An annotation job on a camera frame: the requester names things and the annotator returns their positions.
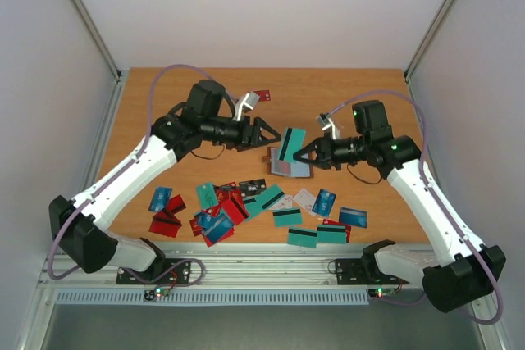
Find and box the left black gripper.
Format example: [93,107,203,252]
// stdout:
[202,115,281,151]

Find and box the brown leather card holder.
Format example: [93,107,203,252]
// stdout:
[262,147,313,179]

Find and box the teal card black stripe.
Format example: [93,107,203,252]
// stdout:
[244,184,285,221]
[276,128,307,164]
[272,208,303,228]
[287,227,317,248]

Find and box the red vip card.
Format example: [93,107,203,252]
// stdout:
[271,160,292,177]

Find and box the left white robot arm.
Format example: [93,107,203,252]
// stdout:
[48,80,281,284]

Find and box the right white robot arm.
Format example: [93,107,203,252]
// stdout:
[293,100,506,313]

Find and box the lone red card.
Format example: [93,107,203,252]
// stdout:
[255,90,271,102]

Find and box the white card right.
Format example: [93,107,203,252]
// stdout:
[293,188,316,216]

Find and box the white card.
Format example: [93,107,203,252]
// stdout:
[293,188,316,216]
[270,194,293,211]

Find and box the black vip card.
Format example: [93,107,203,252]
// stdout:
[239,179,267,198]

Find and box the white card centre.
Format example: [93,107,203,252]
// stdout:
[270,194,293,211]

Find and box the red card bottom right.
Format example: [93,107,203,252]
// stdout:
[322,219,352,243]

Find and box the blue card far right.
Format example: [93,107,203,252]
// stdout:
[339,207,368,229]

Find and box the red card black stripe centre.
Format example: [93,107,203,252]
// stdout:
[221,198,249,225]

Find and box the red card black stripe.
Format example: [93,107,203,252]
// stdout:
[148,210,182,238]
[221,198,249,225]

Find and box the teal card upper left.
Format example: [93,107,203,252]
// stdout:
[196,183,218,210]

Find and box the teal card bottom right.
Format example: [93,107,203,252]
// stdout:
[317,225,347,244]

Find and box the blue card lower pile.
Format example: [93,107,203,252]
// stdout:
[202,213,235,247]

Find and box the red card upper left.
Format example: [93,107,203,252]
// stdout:
[163,194,186,216]

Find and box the blue card far left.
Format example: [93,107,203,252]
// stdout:
[148,186,172,212]

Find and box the red card black stripe left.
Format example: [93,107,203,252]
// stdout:
[148,210,182,238]

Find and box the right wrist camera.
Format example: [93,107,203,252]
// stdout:
[317,112,340,140]

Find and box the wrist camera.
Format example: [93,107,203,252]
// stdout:
[317,112,340,140]
[233,91,259,122]

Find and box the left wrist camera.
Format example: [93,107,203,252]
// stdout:
[233,91,259,122]

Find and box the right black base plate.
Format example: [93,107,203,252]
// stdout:
[334,258,408,286]

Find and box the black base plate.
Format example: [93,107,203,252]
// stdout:
[116,258,191,285]
[334,258,408,286]

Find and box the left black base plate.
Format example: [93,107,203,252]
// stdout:
[116,258,191,285]

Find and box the slotted grey cable duct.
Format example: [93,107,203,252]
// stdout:
[54,289,369,307]

